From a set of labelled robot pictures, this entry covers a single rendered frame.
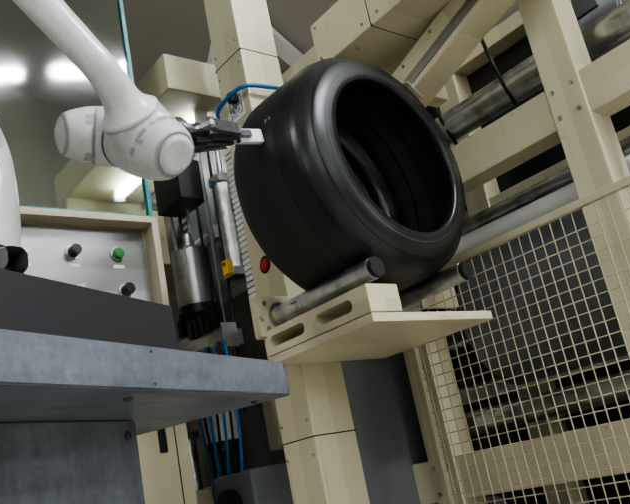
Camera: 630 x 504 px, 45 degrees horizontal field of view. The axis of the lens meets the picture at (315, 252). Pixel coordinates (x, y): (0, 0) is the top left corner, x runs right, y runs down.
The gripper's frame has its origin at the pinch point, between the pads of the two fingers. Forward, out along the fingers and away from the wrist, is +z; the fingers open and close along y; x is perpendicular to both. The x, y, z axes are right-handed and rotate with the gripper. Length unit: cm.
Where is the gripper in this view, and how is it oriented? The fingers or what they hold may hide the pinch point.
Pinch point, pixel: (247, 136)
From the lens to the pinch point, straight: 164.5
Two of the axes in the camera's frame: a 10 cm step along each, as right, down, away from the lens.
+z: 7.4, -0.9, 6.7
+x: 3.0, 9.3, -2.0
